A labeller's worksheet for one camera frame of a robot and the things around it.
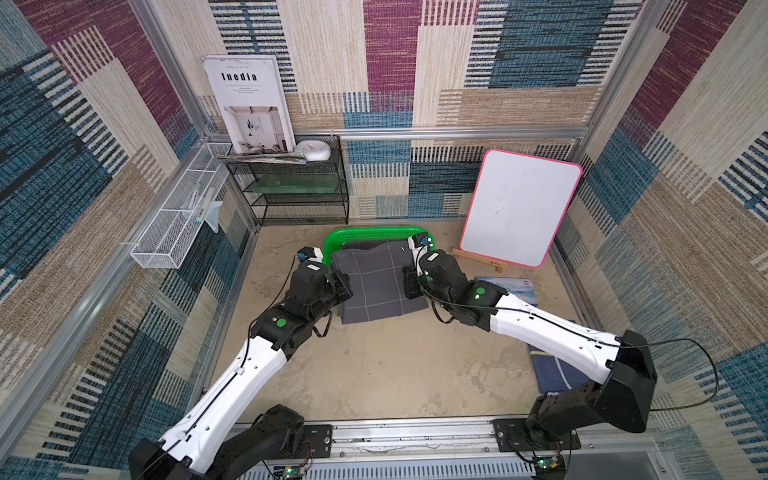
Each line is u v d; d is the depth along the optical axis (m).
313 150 0.90
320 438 0.74
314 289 0.56
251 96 0.79
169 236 0.92
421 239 0.65
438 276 0.55
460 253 1.03
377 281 0.78
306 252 0.66
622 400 0.39
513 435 0.73
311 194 1.15
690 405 0.45
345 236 1.05
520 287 0.99
